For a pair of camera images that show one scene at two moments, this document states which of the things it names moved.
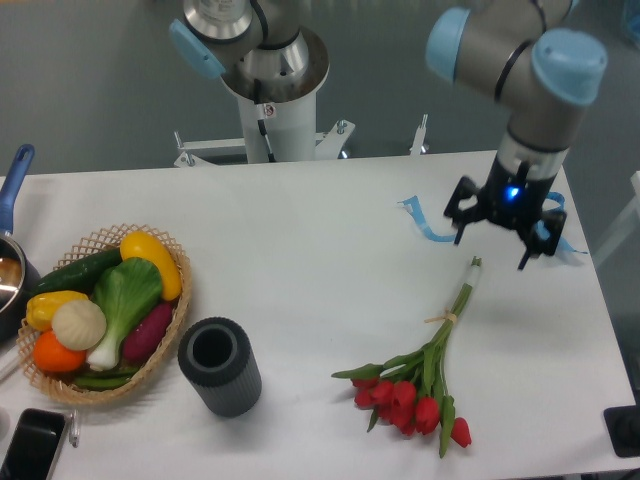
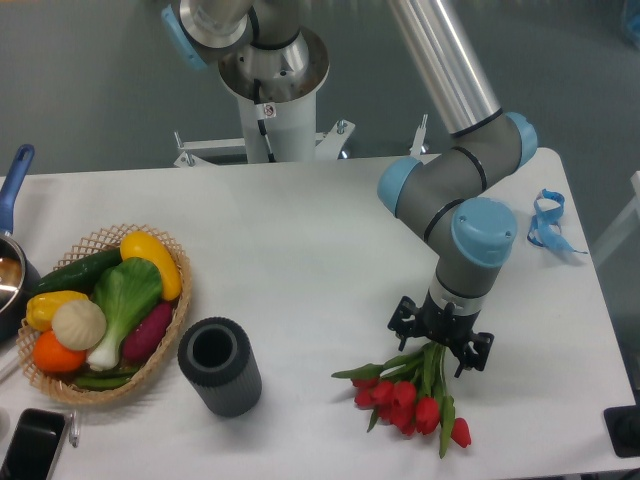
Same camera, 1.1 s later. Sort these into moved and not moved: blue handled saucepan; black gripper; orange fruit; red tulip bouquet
Moved: black gripper
Not moved: red tulip bouquet; orange fruit; blue handled saucepan
